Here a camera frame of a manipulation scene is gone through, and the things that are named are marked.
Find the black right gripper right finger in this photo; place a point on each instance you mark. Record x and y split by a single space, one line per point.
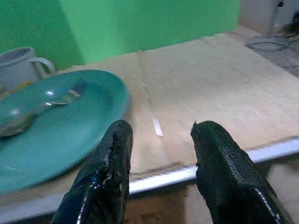
229 172

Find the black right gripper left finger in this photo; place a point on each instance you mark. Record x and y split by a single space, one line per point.
105 177

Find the teal round plate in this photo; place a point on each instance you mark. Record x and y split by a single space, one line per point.
63 130

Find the white paper scrap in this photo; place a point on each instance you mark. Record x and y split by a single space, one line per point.
157 126

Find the beige tablecloth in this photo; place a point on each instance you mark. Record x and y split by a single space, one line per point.
198 98

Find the silver metal fork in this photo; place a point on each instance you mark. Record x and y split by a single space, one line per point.
58 100

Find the silver metal spoon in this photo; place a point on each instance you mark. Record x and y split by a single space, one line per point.
14 123

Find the green backdrop screen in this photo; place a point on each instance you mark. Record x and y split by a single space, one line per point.
112 28

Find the grey metal stand pole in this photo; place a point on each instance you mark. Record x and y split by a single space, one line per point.
275 16

